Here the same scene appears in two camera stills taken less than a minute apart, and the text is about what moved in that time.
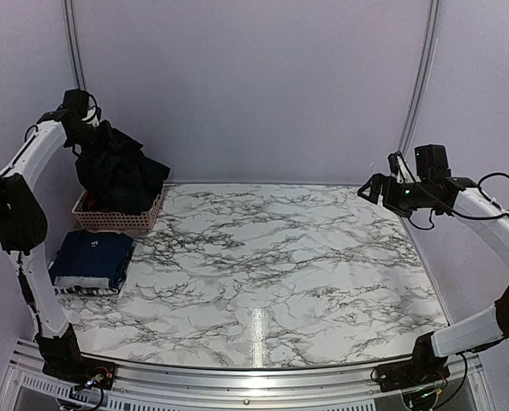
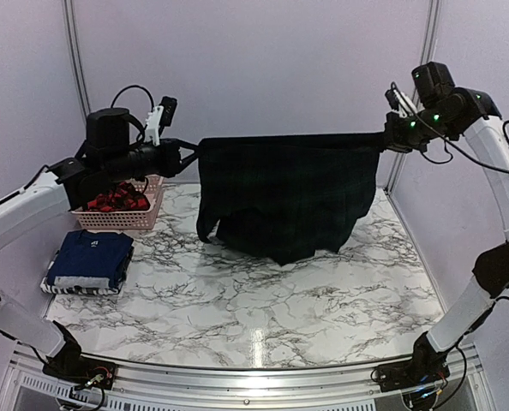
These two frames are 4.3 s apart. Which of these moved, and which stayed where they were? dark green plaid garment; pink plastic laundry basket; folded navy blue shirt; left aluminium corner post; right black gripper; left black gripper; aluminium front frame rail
Moved: left black gripper; right black gripper; dark green plaid garment
Stayed: pink plastic laundry basket; folded navy blue shirt; left aluminium corner post; aluminium front frame rail
